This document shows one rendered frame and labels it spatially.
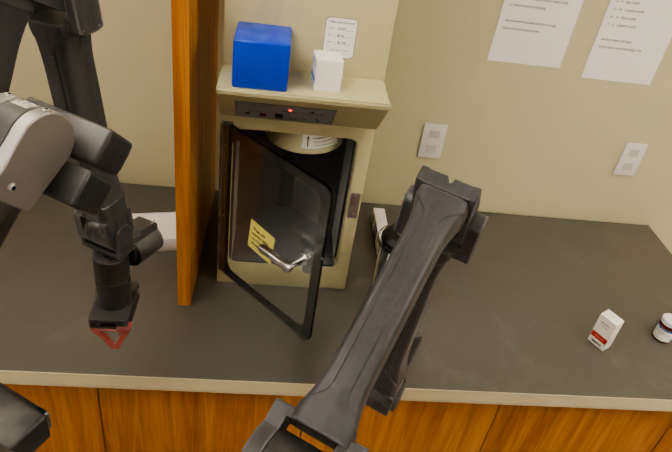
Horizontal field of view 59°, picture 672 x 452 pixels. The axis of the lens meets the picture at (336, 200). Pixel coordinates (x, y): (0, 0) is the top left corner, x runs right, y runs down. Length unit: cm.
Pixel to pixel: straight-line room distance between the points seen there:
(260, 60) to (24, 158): 67
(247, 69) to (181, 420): 81
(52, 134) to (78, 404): 105
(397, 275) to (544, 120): 128
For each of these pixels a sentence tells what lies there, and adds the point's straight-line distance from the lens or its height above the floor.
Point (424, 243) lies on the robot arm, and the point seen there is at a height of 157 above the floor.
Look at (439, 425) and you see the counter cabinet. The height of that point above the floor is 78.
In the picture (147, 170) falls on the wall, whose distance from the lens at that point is 188.
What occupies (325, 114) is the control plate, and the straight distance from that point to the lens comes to 116.
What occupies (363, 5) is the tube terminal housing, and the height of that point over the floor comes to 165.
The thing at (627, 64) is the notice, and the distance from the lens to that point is 190.
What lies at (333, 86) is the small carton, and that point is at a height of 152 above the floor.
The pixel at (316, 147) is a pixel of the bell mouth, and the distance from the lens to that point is 131.
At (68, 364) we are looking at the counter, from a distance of 138.
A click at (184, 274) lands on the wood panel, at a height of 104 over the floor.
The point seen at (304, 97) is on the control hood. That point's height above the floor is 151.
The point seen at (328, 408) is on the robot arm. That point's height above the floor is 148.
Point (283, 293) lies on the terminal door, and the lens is 130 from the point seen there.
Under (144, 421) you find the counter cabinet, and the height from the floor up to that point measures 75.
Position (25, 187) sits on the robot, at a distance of 49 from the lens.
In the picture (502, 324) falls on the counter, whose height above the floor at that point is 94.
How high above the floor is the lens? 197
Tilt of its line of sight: 34 degrees down
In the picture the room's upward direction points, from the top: 9 degrees clockwise
